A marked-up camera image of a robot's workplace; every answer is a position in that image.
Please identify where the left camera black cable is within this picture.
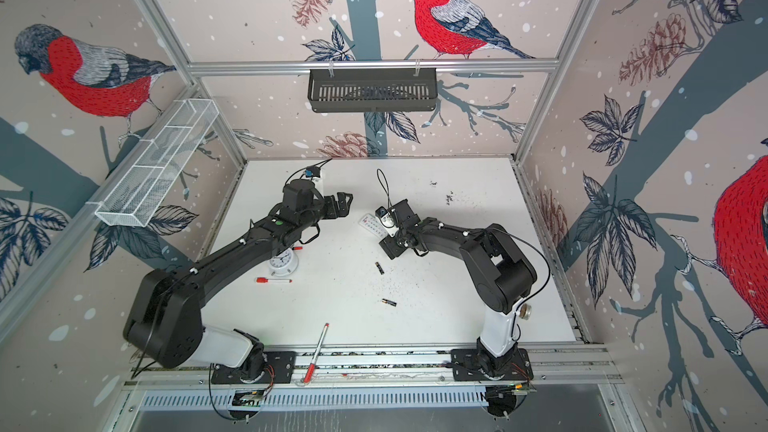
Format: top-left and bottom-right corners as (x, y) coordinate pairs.
(283, 159), (332, 187)

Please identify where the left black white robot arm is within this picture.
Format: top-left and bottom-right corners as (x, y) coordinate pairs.
(123, 179), (353, 368)

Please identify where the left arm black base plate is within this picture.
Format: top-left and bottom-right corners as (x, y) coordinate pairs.
(211, 351), (297, 386)

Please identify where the black hanging basket shelf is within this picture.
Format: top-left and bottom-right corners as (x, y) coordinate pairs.
(307, 68), (438, 113)

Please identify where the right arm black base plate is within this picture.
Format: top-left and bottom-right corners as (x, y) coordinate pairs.
(449, 346), (534, 382)

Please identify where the white remote control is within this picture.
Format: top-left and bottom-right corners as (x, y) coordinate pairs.
(358, 213), (388, 240)

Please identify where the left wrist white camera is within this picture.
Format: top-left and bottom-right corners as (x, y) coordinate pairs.
(302, 165), (322, 190)

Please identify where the white wire mesh shelf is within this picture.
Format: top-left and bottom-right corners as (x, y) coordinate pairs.
(95, 98), (219, 227)

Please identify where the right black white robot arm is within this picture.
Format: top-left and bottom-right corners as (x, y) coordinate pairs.
(375, 199), (538, 380)

